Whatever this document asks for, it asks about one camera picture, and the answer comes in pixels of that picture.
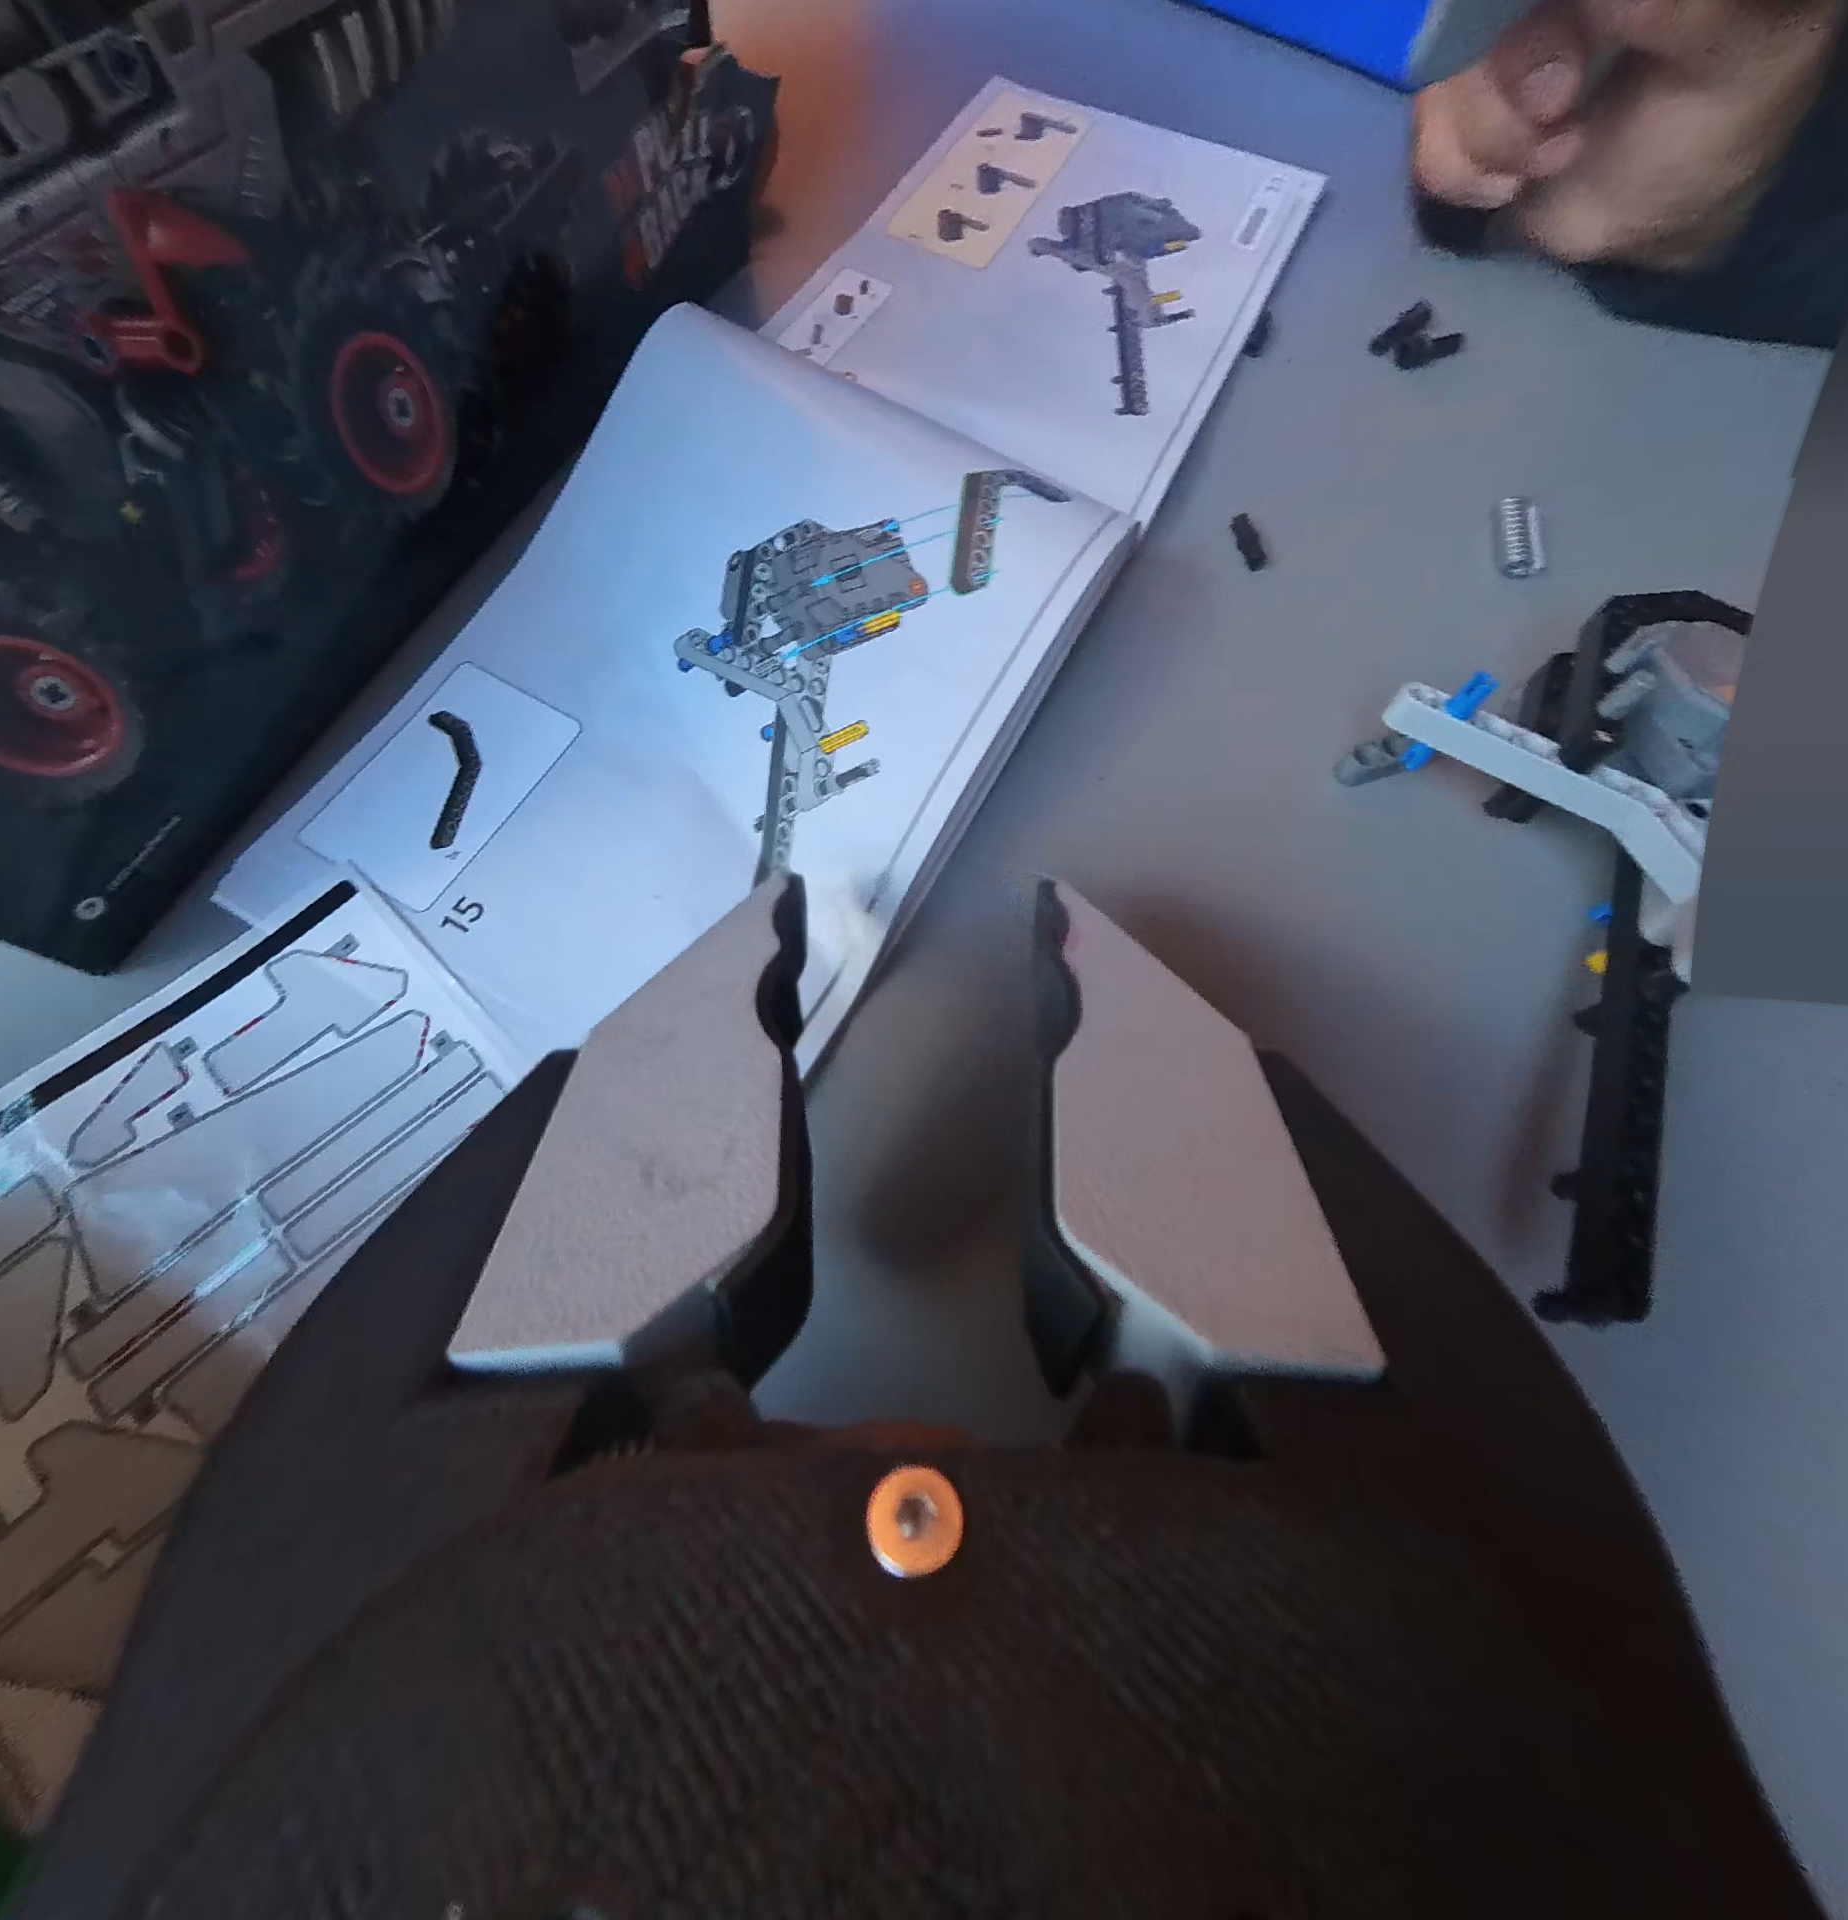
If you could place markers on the dark lego set box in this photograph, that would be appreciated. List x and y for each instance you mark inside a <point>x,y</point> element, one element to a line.
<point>263,450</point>

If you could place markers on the small metal spring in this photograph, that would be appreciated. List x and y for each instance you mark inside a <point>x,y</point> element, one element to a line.
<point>1521,536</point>

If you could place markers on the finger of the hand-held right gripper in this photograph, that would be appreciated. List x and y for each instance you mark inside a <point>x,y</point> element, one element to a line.
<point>1809,677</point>

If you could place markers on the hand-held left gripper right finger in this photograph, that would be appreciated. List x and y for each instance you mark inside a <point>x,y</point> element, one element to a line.
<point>1194,1185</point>

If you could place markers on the blue box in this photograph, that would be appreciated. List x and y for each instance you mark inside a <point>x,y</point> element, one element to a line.
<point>1300,38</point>

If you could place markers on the black lego pin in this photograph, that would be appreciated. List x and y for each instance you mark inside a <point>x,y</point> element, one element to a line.
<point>1248,540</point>

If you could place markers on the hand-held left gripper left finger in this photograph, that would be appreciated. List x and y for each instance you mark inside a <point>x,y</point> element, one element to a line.
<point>638,1169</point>

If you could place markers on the white sticker sheet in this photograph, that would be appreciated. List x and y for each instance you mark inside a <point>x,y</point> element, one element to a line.
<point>143,1201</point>

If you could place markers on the open lego instruction booklet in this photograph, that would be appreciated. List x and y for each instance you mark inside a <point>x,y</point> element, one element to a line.
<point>638,495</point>

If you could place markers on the person's right hand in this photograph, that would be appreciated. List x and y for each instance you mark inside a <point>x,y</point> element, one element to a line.
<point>1646,137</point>

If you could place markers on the black lego connector pieces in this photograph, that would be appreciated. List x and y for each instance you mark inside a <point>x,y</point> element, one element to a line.
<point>1411,335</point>

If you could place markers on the grey black lego assembly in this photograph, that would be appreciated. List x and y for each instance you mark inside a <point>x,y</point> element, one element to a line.
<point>1614,1125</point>

